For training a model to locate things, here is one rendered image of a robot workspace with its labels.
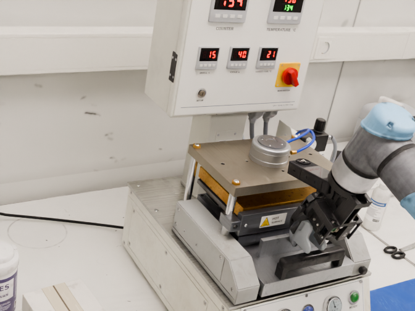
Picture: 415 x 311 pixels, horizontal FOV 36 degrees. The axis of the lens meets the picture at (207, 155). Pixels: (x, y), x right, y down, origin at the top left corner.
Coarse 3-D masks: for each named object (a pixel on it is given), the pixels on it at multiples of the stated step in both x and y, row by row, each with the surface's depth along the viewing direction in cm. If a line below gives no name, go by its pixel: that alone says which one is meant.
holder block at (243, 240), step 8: (200, 200) 133; (208, 208) 130; (216, 216) 128; (232, 232) 123; (264, 232) 124; (272, 232) 125; (280, 232) 127; (288, 232) 128; (240, 240) 122; (248, 240) 123; (256, 240) 124
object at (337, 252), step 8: (328, 248) 120; (336, 248) 121; (288, 256) 115; (296, 256) 116; (304, 256) 116; (312, 256) 117; (320, 256) 118; (328, 256) 119; (336, 256) 120; (344, 256) 122; (280, 264) 114; (288, 264) 114; (296, 264) 115; (304, 264) 116; (312, 264) 118; (336, 264) 122; (280, 272) 115
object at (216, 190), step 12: (204, 180) 130; (216, 192) 126; (276, 192) 126; (288, 192) 127; (300, 192) 128; (312, 192) 129; (240, 204) 119; (252, 204) 120; (264, 204) 121; (276, 204) 122
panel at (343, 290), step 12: (324, 288) 123; (336, 288) 125; (348, 288) 127; (360, 288) 128; (276, 300) 117; (288, 300) 119; (300, 300) 120; (312, 300) 122; (324, 300) 123; (348, 300) 126; (360, 300) 128
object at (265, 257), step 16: (272, 240) 120; (288, 240) 122; (256, 256) 121; (272, 256) 122; (256, 272) 116; (272, 272) 117; (288, 272) 118; (304, 272) 119; (320, 272) 120; (336, 272) 123; (272, 288) 115; (288, 288) 117
